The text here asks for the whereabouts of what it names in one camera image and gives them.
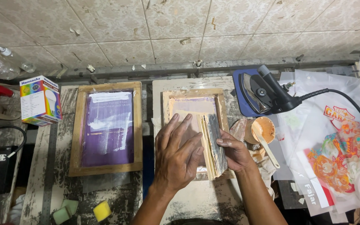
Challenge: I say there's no person's right hand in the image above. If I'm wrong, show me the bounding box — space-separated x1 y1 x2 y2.
216 129 257 174

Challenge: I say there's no person's left hand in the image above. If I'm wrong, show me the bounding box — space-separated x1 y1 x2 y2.
153 113 204 196

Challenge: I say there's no wooden squeegee with black blade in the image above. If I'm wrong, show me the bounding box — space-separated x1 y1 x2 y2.
197 113 228 181

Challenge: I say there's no ink-stained spatula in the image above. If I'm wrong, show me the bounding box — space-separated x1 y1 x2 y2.
251 124 281 169

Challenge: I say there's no stained rag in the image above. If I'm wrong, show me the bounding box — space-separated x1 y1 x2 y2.
251 146 277 200

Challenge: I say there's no cup of orange ink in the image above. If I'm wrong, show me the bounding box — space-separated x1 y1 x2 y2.
244 116 276 145

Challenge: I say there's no blue iron rest pad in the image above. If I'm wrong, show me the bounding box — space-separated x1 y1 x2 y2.
232 69 281 118

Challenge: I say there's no clear plastic sheet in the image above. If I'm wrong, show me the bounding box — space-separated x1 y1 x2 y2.
82 171 131 194

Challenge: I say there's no black and chrome clothes iron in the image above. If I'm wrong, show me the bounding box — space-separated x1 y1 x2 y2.
239 65 303 115

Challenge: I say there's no yellow sponge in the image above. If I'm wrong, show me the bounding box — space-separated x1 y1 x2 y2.
93 200 112 223

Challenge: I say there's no heap of printed transfer films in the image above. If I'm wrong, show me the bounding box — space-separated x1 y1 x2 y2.
274 69 360 218

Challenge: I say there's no green sponge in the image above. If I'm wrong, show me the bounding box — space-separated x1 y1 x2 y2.
61 199 79 217
52 206 73 225

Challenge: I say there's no long metal ruler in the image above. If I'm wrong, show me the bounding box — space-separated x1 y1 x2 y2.
39 123 59 225

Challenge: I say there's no colourful light bulb box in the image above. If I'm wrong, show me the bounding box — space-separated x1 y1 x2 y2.
19 75 63 127

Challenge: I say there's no small wooden screen frame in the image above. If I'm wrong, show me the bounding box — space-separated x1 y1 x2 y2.
162 88 235 181

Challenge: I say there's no large purple screen frame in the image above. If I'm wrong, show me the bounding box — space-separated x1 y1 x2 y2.
69 81 143 177

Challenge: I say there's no metal rail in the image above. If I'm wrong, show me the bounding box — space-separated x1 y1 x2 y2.
55 57 359 82

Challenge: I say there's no thick black iron cord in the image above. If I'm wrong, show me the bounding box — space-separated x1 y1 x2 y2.
298 88 360 151

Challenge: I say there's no thin black cable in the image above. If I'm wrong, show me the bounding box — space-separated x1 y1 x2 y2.
0 125 27 157

